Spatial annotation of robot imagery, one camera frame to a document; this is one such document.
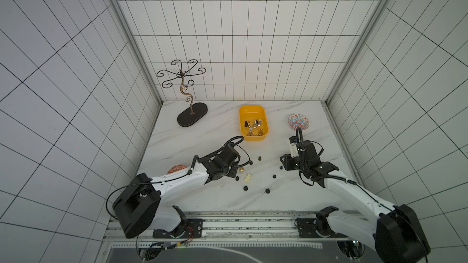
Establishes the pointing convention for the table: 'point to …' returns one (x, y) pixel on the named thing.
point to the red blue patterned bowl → (296, 120)
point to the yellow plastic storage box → (251, 112)
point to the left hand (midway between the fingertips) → (229, 169)
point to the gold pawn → (241, 169)
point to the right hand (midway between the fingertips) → (282, 154)
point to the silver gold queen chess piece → (250, 133)
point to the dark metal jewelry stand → (187, 117)
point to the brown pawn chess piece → (259, 158)
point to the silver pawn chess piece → (259, 122)
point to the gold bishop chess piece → (261, 133)
